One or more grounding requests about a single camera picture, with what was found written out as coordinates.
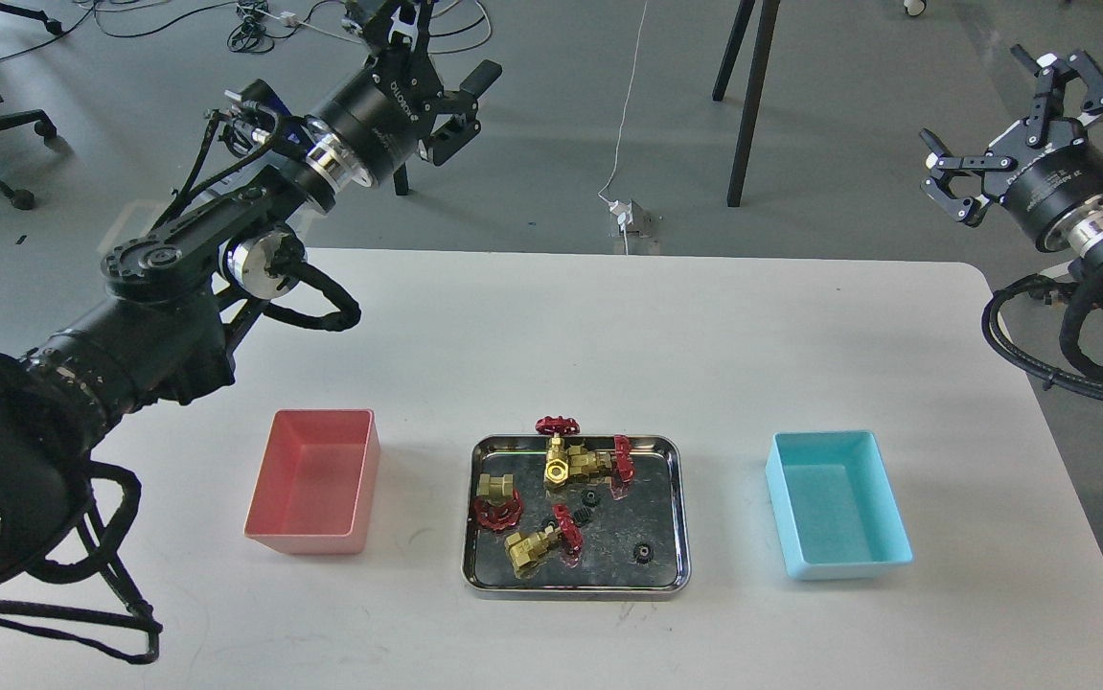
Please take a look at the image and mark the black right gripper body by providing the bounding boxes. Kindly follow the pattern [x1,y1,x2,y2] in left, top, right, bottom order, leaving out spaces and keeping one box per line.
[997,123,1103,254]

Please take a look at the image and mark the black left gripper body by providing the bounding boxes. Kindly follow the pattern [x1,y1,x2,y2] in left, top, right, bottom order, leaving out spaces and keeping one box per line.
[309,57,445,188]

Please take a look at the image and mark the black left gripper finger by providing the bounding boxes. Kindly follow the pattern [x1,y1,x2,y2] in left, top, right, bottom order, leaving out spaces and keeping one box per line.
[420,58,503,166]
[358,1,437,58]

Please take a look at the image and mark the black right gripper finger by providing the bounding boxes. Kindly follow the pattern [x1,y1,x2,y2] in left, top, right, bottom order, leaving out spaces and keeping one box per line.
[1009,43,1103,150]
[919,126,1020,227]

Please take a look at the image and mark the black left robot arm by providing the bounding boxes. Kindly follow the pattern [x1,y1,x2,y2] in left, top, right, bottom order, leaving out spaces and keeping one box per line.
[0,1,502,665]

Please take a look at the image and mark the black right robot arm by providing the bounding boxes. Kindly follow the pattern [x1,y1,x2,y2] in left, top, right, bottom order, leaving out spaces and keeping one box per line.
[920,44,1103,402]

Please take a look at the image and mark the light blue plastic box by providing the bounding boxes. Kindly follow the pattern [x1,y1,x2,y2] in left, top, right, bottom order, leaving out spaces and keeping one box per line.
[765,429,915,581]

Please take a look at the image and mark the pink plastic box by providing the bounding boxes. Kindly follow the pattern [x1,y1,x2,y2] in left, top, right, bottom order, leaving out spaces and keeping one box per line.
[243,409,381,556]

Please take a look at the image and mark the black stand legs right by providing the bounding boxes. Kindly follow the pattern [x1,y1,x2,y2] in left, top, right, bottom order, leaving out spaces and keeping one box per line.
[710,1,782,208]

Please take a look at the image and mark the stainless steel tray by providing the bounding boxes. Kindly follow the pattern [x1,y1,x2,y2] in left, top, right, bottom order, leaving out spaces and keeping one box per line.
[462,435,690,599]

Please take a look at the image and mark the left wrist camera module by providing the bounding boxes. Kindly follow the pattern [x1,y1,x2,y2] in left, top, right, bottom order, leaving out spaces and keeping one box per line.
[208,79,311,160]

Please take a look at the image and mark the tangled black floor cables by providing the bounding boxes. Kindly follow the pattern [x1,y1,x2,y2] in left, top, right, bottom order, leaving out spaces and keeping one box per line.
[81,0,493,57]

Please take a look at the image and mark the white cable on floor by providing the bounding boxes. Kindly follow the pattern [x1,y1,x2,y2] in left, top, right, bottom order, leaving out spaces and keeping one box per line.
[595,0,649,255]

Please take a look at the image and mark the brass double valve red handles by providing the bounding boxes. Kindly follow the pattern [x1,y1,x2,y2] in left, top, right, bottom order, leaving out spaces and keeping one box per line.
[535,416,635,490]

